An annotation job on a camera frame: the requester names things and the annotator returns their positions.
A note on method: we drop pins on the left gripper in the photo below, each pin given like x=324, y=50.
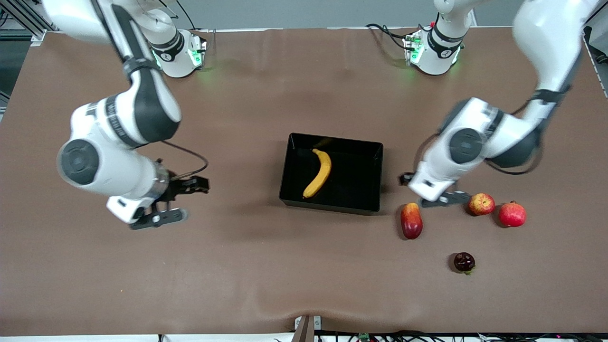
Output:
x=403, y=178

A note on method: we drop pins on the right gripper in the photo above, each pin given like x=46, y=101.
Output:
x=179, y=188

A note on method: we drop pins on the red yellow apple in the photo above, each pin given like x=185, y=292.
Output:
x=481, y=204

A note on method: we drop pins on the black plastic box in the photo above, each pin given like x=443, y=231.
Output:
x=351, y=194

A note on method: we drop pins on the yellow banana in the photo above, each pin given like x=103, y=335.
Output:
x=324, y=171

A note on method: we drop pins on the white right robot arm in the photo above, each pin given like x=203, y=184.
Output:
x=118, y=123

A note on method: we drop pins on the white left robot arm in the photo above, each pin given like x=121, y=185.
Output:
x=546, y=38

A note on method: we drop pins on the red yellow mango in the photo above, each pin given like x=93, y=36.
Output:
x=411, y=222

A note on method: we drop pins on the dark purple mangosteen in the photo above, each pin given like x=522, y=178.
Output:
x=464, y=262

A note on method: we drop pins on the red pomegranate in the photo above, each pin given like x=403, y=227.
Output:
x=512, y=214

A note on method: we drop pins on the table cover mat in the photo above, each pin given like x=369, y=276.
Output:
x=261, y=266

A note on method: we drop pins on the small green circuit board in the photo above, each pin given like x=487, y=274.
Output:
x=364, y=337

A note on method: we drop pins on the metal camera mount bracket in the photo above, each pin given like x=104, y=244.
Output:
x=306, y=330

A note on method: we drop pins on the aluminium frame profile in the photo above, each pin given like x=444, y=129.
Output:
x=19, y=19

